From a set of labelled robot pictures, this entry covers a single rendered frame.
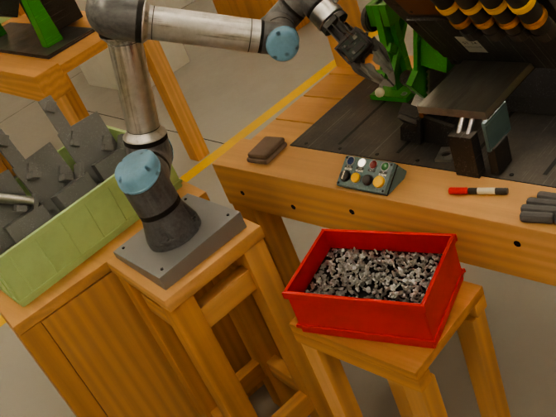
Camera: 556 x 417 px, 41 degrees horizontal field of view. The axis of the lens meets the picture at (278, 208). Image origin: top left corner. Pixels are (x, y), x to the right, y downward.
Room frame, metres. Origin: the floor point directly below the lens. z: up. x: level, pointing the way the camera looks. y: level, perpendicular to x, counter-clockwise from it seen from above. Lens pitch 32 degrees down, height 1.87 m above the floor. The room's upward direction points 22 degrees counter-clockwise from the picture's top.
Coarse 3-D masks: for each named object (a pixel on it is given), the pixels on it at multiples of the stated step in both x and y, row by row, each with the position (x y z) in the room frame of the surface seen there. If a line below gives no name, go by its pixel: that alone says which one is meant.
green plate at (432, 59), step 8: (416, 32) 1.53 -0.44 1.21; (416, 40) 1.54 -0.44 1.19; (416, 48) 1.54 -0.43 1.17; (424, 48) 1.54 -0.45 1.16; (432, 48) 1.52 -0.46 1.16; (416, 56) 1.55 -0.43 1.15; (424, 56) 1.54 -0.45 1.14; (432, 56) 1.53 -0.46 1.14; (440, 56) 1.51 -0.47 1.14; (416, 64) 1.55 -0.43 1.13; (424, 64) 1.55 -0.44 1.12; (432, 64) 1.53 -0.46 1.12; (440, 64) 1.51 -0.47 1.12; (448, 64) 1.50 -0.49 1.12; (424, 72) 1.58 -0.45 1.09
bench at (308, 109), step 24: (336, 72) 2.24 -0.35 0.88; (312, 96) 2.14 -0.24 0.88; (336, 96) 2.07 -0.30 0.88; (288, 120) 2.05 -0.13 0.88; (312, 120) 1.98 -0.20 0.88; (288, 144) 1.90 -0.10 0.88; (264, 216) 1.88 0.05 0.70; (264, 240) 1.86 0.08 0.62; (288, 240) 1.90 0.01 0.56; (288, 264) 1.88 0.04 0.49
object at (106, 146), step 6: (72, 132) 2.25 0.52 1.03; (78, 132) 2.26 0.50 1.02; (72, 138) 2.24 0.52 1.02; (78, 138) 2.25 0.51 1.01; (102, 138) 2.28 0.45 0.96; (108, 138) 2.27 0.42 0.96; (72, 144) 2.21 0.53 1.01; (78, 144) 2.20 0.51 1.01; (102, 144) 2.26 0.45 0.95; (108, 144) 2.22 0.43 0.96; (102, 150) 2.25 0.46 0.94; (108, 150) 2.22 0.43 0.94
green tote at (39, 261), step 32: (64, 160) 2.33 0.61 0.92; (96, 192) 1.94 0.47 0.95; (64, 224) 1.88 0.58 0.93; (96, 224) 1.92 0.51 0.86; (128, 224) 1.97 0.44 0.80; (0, 256) 1.78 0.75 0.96; (32, 256) 1.82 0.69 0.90; (64, 256) 1.86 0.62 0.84; (0, 288) 1.87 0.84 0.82; (32, 288) 1.79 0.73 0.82
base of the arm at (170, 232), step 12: (180, 204) 1.64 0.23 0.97; (156, 216) 1.61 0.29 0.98; (168, 216) 1.61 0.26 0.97; (180, 216) 1.62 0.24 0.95; (192, 216) 1.66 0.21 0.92; (144, 228) 1.64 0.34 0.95; (156, 228) 1.61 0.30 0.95; (168, 228) 1.60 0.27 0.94; (180, 228) 1.60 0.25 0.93; (192, 228) 1.61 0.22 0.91; (156, 240) 1.61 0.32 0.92; (168, 240) 1.61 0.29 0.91; (180, 240) 1.59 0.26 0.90
